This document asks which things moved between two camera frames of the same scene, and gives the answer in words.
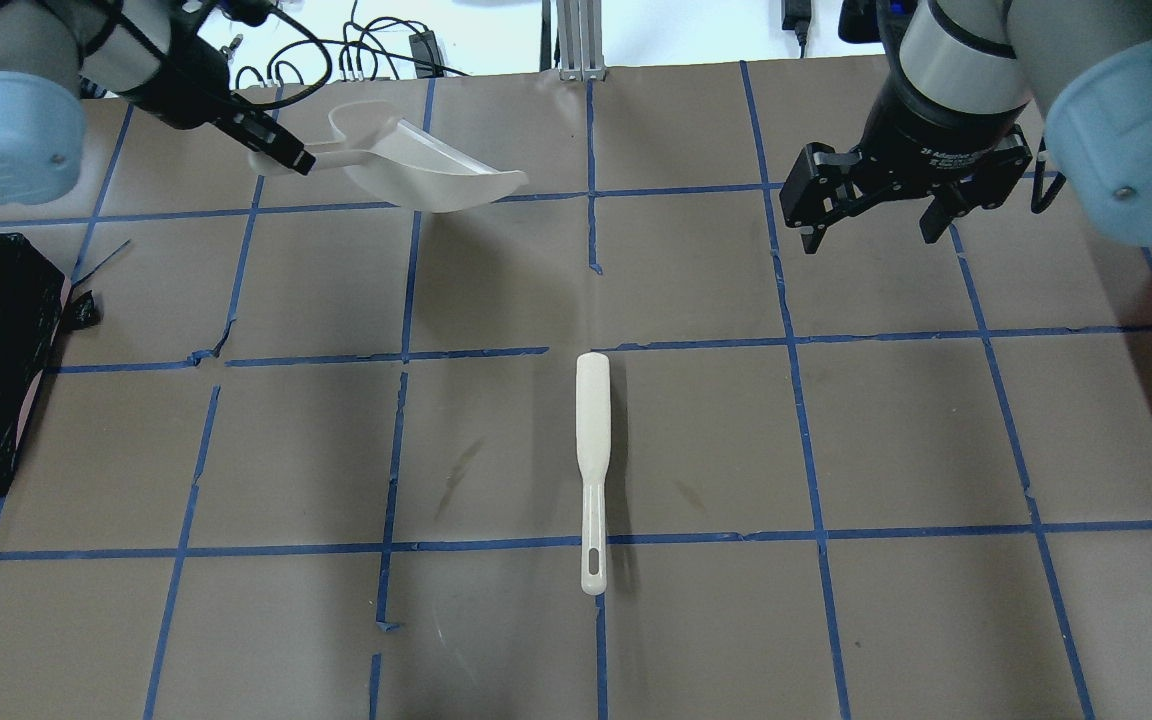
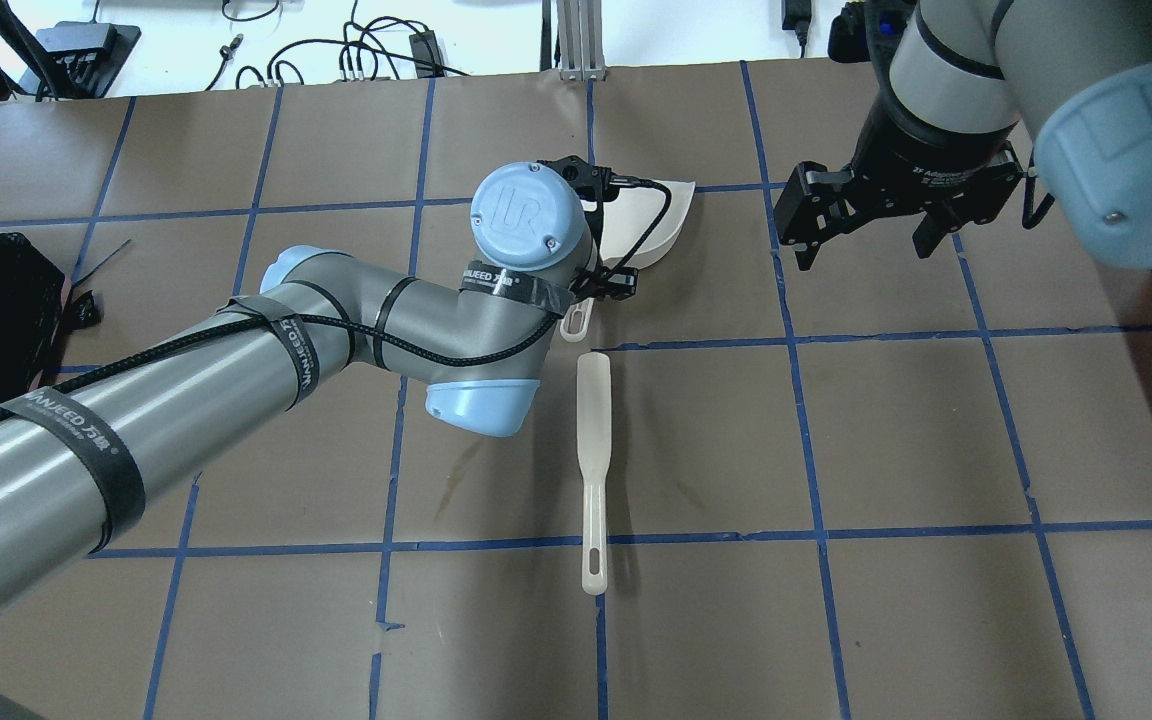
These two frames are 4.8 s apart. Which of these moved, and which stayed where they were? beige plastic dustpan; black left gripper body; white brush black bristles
Moved: black left gripper body; beige plastic dustpan
Stayed: white brush black bristles
